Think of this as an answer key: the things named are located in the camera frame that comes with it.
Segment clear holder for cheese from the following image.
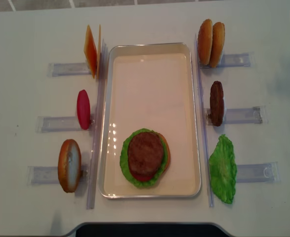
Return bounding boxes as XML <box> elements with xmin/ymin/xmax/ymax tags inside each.
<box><xmin>47</xmin><ymin>63</ymin><xmax>91</xmax><ymax>77</ymax></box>

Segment sesame bun half outer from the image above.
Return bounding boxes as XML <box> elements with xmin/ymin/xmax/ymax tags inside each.
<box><xmin>198</xmin><ymin>19</ymin><xmax>213</xmax><ymax>65</ymax></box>

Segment green lettuce on tray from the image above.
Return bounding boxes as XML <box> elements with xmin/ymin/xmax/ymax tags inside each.
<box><xmin>120</xmin><ymin>128</ymin><xmax>167</xmax><ymax>189</ymax></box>

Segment clear holder for bun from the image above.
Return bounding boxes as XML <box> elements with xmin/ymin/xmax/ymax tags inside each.
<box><xmin>27</xmin><ymin>163</ymin><xmax>89</xmax><ymax>186</ymax></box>

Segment standing green lettuce leaf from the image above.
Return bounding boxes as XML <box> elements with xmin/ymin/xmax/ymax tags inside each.
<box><xmin>209</xmin><ymin>134</ymin><xmax>237</xmax><ymax>204</ymax></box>

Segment standing bun top left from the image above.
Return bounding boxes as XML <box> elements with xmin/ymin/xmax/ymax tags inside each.
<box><xmin>58</xmin><ymin>139</ymin><xmax>82</xmax><ymax>193</ymax></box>

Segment standing red tomato slice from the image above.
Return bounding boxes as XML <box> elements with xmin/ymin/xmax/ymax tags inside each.
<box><xmin>77</xmin><ymin>90</ymin><xmax>90</xmax><ymax>130</ymax></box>

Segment clear holder for patties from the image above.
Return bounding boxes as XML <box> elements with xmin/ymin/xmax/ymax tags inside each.
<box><xmin>222</xmin><ymin>106</ymin><xmax>268</xmax><ymax>124</ymax></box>

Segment pale yellow cheese slice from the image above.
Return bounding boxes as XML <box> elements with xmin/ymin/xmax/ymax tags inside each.
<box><xmin>96</xmin><ymin>24</ymin><xmax>101</xmax><ymax>79</ymax></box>

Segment long clear right rail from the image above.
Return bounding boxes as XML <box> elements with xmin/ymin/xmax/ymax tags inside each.
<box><xmin>195</xmin><ymin>34</ymin><xmax>213</xmax><ymax>207</ymax></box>

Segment white rectangular metal tray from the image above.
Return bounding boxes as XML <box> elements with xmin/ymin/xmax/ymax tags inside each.
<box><xmin>98</xmin><ymin>42</ymin><xmax>202</xmax><ymax>198</ymax></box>

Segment long clear rail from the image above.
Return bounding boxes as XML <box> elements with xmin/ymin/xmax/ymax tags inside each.
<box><xmin>86</xmin><ymin>39</ymin><xmax>108</xmax><ymax>210</ymax></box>
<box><xmin>195</xmin><ymin>34</ymin><xmax>213</xmax><ymax>207</ymax></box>

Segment clear holder for tomato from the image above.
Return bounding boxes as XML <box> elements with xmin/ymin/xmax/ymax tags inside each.
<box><xmin>36</xmin><ymin>116</ymin><xmax>83</xmax><ymax>133</ymax></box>

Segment long clear left rail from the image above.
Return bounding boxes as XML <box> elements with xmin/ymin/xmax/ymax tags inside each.
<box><xmin>86</xmin><ymin>39</ymin><xmax>108</xmax><ymax>210</ymax></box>

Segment orange cheese slice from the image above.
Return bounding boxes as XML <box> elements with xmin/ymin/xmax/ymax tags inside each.
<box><xmin>83</xmin><ymin>25</ymin><xmax>97</xmax><ymax>78</ymax></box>

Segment red tomato slice on tray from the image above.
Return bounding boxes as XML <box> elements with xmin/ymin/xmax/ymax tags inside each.
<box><xmin>130</xmin><ymin>170</ymin><xmax>155</xmax><ymax>182</ymax></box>

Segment bottom bun on tray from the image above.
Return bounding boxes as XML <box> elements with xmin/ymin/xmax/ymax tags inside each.
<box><xmin>159</xmin><ymin>133</ymin><xmax>171</xmax><ymax>173</ymax></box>

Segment dark brown meat patty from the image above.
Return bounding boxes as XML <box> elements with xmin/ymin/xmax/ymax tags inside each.
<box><xmin>210</xmin><ymin>81</ymin><xmax>224</xmax><ymax>126</ymax></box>

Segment clear holder for lettuce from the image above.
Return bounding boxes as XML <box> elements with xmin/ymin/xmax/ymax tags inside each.
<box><xmin>236</xmin><ymin>162</ymin><xmax>280</xmax><ymax>183</ymax></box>

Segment clear holder right buns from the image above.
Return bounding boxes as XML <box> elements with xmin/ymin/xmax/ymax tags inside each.
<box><xmin>199</xmin><ymin>51</ymin><xmax>255</xmax><ymax>70</ymax></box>

